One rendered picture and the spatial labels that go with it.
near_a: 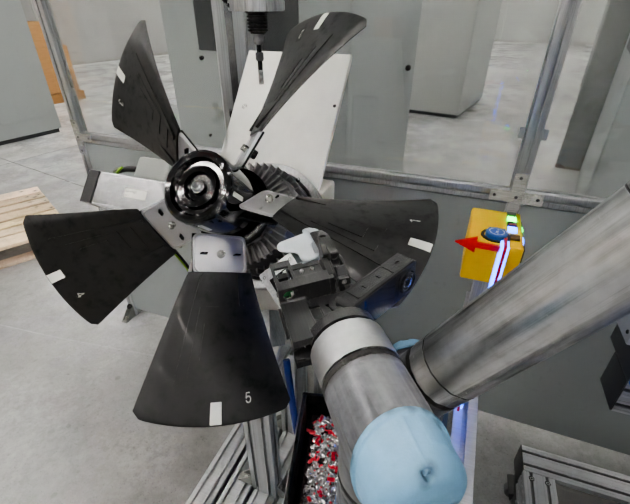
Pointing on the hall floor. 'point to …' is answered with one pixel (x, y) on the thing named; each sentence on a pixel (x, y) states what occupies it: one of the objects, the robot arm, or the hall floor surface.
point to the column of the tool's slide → (227, 52)
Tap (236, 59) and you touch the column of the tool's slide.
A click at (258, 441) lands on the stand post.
